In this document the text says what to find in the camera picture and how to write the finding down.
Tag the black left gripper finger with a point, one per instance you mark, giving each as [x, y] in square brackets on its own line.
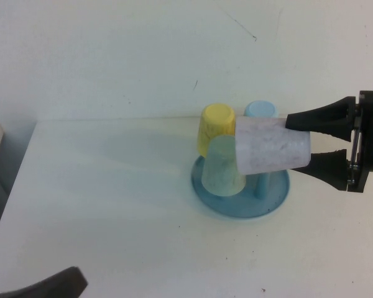
[53, 284]

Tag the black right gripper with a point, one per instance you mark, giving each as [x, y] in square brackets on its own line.
[365, 139]

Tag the pink marbled plastic cup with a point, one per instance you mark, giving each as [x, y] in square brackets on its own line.
[267, 149]

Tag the blue plastic cup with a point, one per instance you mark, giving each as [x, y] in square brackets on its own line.
[261, 108]

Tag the green plastic cup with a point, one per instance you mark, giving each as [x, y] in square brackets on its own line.
[219, 167]

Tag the blue round cup stand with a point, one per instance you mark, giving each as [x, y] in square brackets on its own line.
[236, 208]

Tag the yellow plastic cup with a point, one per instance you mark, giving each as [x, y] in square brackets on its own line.
[216, 124]

